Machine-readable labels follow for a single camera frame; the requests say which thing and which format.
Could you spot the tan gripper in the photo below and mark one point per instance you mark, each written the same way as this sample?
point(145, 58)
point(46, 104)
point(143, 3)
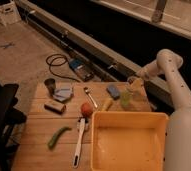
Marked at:
point(138, 82)

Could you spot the dark red grapes bunch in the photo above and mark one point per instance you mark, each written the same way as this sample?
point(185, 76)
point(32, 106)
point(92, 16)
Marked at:
point(130, 81)

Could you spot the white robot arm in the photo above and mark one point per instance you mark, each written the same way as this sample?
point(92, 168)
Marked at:
point(178, 139)

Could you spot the green plastic cup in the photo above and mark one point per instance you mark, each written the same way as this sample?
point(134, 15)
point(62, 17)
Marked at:
point(125, 99)

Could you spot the blue sponge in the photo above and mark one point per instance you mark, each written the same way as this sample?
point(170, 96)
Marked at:
point(113, 91)

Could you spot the yellow banana piece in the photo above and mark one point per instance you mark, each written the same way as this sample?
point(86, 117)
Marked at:
point(107, 103)

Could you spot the metal spoon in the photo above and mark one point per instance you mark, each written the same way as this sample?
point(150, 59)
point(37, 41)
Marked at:
point(87, 92)

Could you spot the red tomato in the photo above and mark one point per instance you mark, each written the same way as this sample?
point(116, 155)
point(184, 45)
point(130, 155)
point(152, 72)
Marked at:
point(86, 109)

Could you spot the blue power tool box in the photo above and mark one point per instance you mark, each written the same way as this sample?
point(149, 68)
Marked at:
point(81, 70)

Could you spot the yellow plastic tub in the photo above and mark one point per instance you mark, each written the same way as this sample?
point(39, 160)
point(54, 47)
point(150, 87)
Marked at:
point(128, 141)

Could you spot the blue folded cloth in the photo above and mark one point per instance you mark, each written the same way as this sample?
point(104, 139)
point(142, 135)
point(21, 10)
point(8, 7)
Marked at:
point(63, 94)

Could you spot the brown wooden block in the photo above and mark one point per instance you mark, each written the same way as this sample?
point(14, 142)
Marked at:
point(55, 107)

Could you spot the grey metal cup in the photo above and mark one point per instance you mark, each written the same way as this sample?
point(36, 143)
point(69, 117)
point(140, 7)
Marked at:
point(50, 85)

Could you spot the green chili pepper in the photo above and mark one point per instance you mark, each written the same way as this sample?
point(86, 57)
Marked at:
point(56, 135)

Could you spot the black chair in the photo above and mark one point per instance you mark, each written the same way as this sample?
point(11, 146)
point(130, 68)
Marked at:
point(9, 117)

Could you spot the white cardboard box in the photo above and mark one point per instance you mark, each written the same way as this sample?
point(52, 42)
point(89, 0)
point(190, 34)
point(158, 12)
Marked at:
point(9, 13)

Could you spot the long metal rail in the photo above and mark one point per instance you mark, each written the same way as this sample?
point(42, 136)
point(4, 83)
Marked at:
point(157, 87)

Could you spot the white handled spatula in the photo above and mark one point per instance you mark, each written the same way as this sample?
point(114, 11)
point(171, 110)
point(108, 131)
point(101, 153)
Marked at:
point(82, 127)

